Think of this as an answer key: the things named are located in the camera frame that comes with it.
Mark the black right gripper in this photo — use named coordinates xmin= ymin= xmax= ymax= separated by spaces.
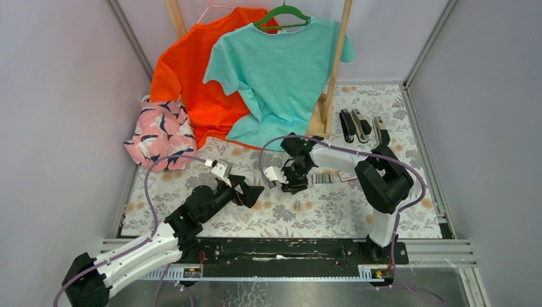
xmin=275 ymin=161 xmax=312 ymax=196

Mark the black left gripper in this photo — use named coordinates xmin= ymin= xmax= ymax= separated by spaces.
xmin=200 ymin=175 xmax=264 ymax=224

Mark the red staple box sleeve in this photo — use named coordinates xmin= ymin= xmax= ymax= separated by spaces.
xmin=338 ymin=171 xmax=357 ymax=182

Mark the beige and black stapler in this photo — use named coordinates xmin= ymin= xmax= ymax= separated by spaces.
xmin=350 ymin=109 xmax=372 ymax=143

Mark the red staple box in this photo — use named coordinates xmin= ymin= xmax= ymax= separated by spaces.
xmin=313 ymin=173 xmax=333 ymax=184

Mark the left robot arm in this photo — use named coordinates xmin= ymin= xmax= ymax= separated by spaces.
xmin=53 ymin=175 xmax=264 ymax=306

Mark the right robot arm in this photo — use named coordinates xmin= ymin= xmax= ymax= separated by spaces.
xmin=280 ymin=134 xmax=414 ymax=264

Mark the wooden rack base tray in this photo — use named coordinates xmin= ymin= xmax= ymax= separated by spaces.
xmin=306 ymin=93 xmax=333 ymax=139

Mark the orange t-shirt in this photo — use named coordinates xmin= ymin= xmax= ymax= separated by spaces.
xmin=150 ymin=7 xmax=268 ymax=148

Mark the pink bird-pattern cloth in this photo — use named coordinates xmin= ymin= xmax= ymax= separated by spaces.
xmin=123 ymin=95 xmax=197 ymax=171

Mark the teal t-shirt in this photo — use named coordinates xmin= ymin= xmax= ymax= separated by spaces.
xmin=203 ymin=17 xmax=341 ymax=148

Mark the green clothes hanger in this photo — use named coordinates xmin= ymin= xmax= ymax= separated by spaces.
xmin=253 ymin=1 xmax=311 ymax=31

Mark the pink clothes hanger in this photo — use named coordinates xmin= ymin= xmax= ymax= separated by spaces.
xmin=196 ymin=0 xmax=235 ymax=24

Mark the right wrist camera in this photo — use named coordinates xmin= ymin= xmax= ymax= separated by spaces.
xmin=263 ymin=166 xmax=289 ymax=189

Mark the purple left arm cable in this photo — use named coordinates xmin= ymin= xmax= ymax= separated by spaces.
xmin=52 ymin=154 xmax=210 ymax=307

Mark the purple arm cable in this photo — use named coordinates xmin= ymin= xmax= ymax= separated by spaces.
xmin=52 ymin=154 xmax=210 ymax=307
xmin=258 ymin=134 xmax=445 ymax=306

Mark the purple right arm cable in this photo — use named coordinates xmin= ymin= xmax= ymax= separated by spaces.
xmin=258 ymin=134 xmax=445 ymax=306

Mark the wooden rack right post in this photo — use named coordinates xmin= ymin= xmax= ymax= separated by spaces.
xmin=321 ymin=0 xmax=353 ymax=125

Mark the wooden rack post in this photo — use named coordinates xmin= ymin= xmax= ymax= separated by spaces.
xmin=321 ymin=0 xmax=353 ymax=125
xmin=164 ymin=0 xmax=188 ymax=39

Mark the wooden rack left post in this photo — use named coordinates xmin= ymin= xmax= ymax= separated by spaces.
xmin=164 ymin=0 xmax=188 ymax=39

